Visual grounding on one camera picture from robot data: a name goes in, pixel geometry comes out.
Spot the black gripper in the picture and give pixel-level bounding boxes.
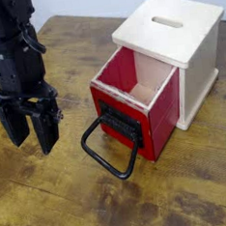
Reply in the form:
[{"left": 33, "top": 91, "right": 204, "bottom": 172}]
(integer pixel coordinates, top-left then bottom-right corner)
[{"left": 0, "top": 38, "right": 63, "bottom": 155}]

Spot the black metal drawer handle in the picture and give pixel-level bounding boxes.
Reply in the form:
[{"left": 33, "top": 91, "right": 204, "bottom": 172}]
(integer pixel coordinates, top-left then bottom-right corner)
[{"left": 80, "top": 100, "right": 143, "bottom": 180}]

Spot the red wooden drawer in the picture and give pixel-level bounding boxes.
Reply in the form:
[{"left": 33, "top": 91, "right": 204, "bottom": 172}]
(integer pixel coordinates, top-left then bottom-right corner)
[{"left": 90, "top": 47, "right": 180, "bottom": 162}]

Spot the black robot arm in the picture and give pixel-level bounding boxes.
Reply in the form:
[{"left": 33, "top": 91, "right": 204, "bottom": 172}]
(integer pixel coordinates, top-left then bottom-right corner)
[{"left": 0, "top": 0, "right": 63, "bottom": 155}]

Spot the white wooden box cabinet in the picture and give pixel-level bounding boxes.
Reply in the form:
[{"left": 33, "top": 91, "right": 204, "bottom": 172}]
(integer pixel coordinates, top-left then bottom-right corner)
[{"left": 112, "top": 0, "right": 224, "bottom": 130}]

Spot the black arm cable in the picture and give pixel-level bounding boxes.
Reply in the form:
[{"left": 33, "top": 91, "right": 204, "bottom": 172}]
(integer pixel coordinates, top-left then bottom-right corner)
[{"left": 19, "top": 22, "right": 47, "bottom": 57}]

